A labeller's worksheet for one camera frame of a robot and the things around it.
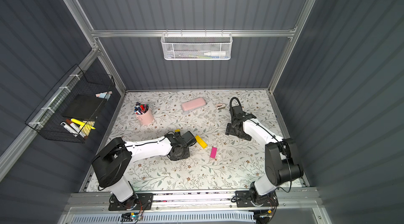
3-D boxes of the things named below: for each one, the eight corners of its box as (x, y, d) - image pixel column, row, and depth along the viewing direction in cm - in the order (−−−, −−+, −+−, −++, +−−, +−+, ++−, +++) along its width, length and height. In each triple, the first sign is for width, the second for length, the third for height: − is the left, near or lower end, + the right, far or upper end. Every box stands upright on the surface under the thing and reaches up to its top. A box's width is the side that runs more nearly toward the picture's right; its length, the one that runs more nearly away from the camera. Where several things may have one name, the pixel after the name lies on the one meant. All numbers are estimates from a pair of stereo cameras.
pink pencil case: (183, 112, 109) (183, 109, 107) (181, 106, 113) (180, 103, 111) (206, 105, 114) (206, 102, 111) (203, 99, 117) (203, 96, 115)
